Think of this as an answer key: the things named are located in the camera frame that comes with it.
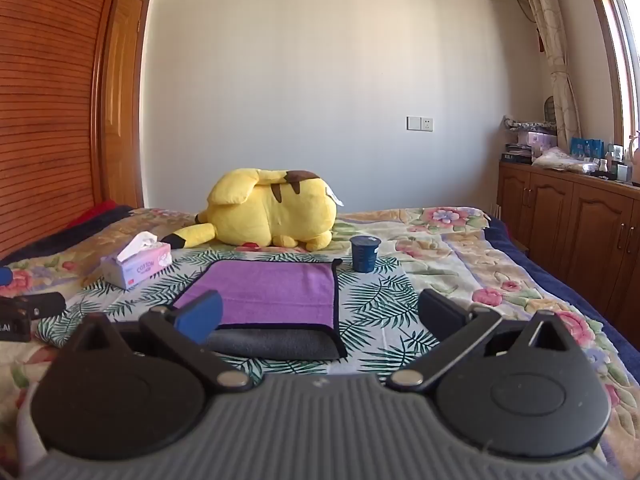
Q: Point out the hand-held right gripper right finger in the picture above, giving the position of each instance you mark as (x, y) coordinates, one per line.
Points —
(439, 310)

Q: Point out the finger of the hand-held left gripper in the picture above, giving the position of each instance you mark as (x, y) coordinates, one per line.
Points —
(47, 305)
(4, 276)

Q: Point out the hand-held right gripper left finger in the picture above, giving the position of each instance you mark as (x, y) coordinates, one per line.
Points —
(200, 317)

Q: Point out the purple towel with grey underside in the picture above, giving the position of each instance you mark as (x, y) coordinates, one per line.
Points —
(270, 287)

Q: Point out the pink tissue box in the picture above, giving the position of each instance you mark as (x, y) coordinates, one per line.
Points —
(142, 265)

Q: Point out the blue plastic cup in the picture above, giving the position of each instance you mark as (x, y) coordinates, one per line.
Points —
(364, 255)

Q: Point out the red blanket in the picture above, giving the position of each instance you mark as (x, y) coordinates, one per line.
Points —
(97, 212)

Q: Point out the dark blue blanket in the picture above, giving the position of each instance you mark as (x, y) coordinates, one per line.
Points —
(560, 280)

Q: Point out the yellow plush toy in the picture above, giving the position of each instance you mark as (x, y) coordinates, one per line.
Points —
(272, 210)

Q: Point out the wooden sideboard cabinet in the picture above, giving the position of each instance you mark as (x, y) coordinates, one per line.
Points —
(570, 220)

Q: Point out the stack of dark books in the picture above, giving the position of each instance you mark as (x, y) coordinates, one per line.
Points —
(517, 154)

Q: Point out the slatted wooden wardrobe door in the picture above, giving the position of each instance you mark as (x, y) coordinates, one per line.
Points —
(47, 100)

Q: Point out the white plastic bag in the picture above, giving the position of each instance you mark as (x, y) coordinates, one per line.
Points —
(560, 159)

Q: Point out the pale pink boxes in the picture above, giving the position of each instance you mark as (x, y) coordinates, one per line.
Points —
(537, 141)

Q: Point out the patterned folded cloth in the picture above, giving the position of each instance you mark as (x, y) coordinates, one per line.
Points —
(527, 123)

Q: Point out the wooden room door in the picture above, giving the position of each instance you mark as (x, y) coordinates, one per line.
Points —
(124, 100)

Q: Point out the blue gift boxes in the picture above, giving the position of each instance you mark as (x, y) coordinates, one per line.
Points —
(587, 147)

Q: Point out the small cosmetic bottles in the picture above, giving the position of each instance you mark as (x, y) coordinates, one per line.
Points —
(612, 162)

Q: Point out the pink bottle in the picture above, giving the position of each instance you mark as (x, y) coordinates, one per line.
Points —
(634, 157)

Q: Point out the beige patterned curtain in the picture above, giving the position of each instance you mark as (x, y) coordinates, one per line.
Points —
(550, 50)

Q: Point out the wooden framed window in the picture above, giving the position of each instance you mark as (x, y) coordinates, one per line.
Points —
(620, 50)

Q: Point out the white wall socket panel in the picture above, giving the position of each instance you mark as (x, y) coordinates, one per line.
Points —
(419, 123)

